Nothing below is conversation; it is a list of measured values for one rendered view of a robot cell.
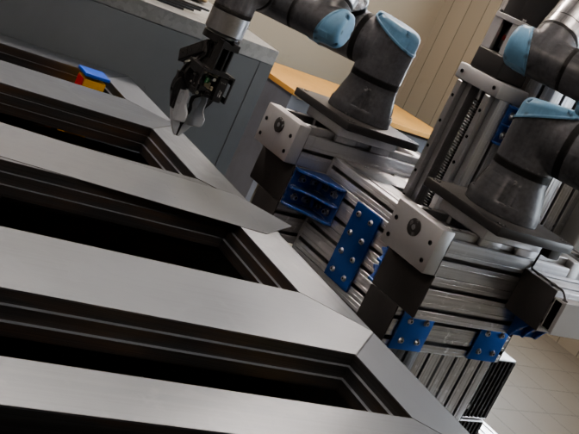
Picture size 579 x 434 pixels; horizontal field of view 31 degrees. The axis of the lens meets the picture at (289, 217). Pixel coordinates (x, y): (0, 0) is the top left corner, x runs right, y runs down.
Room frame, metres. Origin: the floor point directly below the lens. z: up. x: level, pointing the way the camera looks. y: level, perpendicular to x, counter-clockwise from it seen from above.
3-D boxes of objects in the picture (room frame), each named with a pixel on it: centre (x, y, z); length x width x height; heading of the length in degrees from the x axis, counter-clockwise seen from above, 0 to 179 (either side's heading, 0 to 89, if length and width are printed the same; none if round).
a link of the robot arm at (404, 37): (2.38, -0.04, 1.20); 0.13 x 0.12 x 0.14; 70
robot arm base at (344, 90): (2.38, -0.04, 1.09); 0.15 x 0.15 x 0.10
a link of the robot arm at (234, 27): (1.94, 0.25, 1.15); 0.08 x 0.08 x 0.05
